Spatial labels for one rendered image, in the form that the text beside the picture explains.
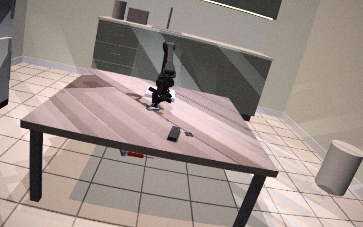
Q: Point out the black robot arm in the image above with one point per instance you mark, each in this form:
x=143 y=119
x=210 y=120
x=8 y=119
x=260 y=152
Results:
x=167 y=72

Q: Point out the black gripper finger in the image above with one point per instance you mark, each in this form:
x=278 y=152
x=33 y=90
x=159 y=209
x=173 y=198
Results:
x=158 y=100
x=154 y=97

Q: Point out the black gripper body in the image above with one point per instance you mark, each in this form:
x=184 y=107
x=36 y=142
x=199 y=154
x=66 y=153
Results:
x=161 y=92

